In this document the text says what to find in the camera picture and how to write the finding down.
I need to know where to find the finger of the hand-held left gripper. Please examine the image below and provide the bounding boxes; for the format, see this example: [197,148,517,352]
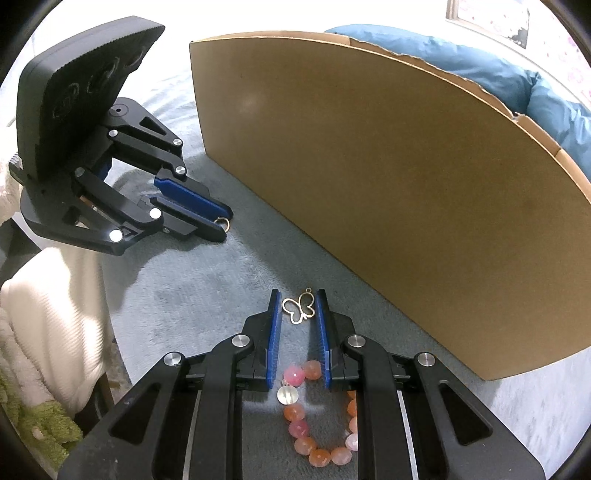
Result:
[99,97,233,227]
[69,166,228,257]

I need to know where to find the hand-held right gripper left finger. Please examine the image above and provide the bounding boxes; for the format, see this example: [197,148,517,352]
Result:
[58,290,283,480]

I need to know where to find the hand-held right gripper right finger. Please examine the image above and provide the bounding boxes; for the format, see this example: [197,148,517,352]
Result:
[316,288,546,480]

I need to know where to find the pink bead bracelet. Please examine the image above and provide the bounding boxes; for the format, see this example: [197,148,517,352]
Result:
[276,360,361,468]

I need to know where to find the butterfly pendant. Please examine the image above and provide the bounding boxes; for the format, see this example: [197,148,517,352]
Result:
[281,288,317,325]

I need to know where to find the brown cardboard box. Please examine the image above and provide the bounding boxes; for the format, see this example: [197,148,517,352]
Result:
[189,31,591,381]

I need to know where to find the white cloth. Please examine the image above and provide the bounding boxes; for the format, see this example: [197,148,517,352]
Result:
[0,247,116,416]

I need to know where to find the green fuzzy cloth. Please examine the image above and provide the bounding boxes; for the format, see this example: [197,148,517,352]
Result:
[0,369,85,462]

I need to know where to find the blue duvet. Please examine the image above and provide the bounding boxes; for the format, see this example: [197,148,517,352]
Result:
[324,25,591,171]

